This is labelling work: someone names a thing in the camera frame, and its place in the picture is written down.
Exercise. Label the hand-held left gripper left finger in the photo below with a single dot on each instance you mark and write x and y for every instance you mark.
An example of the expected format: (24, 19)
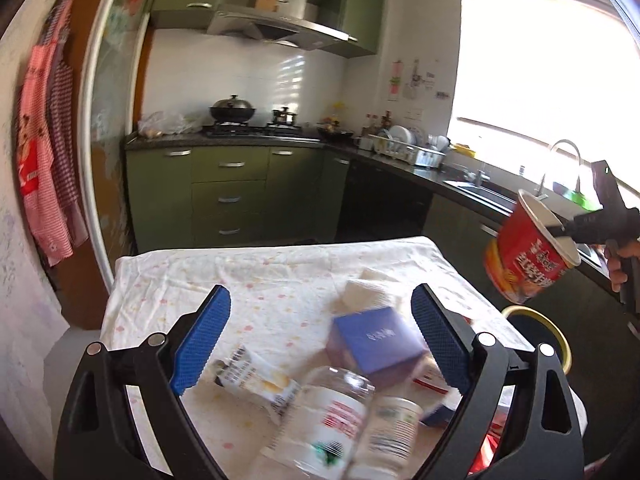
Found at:
(200, 340)

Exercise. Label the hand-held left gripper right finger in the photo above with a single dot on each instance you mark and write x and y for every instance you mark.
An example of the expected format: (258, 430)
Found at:
(440, 340)

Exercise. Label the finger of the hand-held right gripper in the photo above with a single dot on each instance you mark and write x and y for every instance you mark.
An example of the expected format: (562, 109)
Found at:
(562, 230)

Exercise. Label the red and white carton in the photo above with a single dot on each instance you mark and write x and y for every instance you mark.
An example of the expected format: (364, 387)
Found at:
(430, 377)

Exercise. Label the red instant noodle cup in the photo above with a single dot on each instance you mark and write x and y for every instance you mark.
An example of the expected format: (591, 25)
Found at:
(525, 260)

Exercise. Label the white wrapper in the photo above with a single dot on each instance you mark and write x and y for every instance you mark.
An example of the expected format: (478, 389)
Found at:
(250, 377)

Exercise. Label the purple cardboard box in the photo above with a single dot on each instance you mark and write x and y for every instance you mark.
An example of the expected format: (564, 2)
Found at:
(375, 340)

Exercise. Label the yellow-rimmed blue bin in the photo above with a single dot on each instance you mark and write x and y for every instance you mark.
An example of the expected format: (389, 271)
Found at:
(550, 322)

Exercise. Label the small white jar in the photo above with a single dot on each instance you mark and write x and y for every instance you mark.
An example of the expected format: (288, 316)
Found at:
(390, 435)

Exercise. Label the clear plastic bottle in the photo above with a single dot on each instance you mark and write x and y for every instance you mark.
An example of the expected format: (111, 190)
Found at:
(330, 420)

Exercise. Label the person's right hand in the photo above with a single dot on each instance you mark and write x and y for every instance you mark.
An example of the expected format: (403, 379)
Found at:
(616, 265)

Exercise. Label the green plastic container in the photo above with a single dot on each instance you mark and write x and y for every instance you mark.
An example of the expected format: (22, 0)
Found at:
(582, 200)

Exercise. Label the tall chrome faucet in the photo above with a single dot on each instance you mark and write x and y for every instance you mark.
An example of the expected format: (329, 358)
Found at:
(541, 187)

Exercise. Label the white dotted tablecloth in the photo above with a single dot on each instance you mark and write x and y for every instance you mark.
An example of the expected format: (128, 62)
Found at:
(250, 280)

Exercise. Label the crumpled white tissue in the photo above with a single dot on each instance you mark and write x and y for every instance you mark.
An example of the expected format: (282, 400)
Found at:
(370, 285)

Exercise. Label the steel kitchen sink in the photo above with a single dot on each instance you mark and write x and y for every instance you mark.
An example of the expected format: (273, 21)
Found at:
(480, 194)

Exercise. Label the small chrome faucet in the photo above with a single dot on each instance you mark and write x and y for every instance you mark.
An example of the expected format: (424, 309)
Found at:
(482, 177)

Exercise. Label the red plastic bag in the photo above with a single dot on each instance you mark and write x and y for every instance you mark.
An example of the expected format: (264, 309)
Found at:
(487, 440)

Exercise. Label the yellow sponge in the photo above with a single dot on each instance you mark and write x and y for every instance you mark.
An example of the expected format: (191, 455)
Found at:
(462, 150)

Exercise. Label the green base cabinets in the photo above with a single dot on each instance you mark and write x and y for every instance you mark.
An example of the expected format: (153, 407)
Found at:
(230, 185)

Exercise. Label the bright window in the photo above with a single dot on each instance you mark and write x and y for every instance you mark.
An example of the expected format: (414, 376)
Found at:
(540, 60)

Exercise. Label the white dish rack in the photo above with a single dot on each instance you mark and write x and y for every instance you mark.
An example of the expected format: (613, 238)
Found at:
(400, 150)

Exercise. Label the dark sauce bottle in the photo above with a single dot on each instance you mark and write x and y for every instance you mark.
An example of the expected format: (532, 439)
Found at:
(386, 121)

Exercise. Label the black gas stove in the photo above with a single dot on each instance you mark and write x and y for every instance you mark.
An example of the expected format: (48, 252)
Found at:
(250, 130)

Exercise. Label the clear plastic bag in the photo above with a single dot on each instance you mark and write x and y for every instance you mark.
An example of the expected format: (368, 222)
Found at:
(165, 122)

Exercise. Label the black frying pan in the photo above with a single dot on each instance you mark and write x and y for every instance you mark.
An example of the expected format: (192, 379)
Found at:
(337, 135)

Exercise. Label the black lidded wok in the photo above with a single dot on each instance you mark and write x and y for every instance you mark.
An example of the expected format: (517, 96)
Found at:
(232, 107)

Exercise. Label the small steel pot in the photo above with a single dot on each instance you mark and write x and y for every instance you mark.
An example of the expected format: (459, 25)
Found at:
(285, 117)

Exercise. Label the frosted glass sliding door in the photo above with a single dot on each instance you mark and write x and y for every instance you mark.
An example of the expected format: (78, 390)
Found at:
(115, 110)

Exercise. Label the dark red gingham apron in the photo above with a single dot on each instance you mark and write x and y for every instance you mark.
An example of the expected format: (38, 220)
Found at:
(65, 135)

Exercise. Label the green upper cabinets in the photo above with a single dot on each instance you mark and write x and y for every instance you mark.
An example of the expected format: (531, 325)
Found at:
(360, 10)

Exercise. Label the steel range hood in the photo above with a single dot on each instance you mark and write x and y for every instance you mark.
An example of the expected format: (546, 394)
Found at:
(280, 27)

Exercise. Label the wall poster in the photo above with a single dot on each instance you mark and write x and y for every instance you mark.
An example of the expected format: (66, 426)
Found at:
(413, 80)
(395, 80)

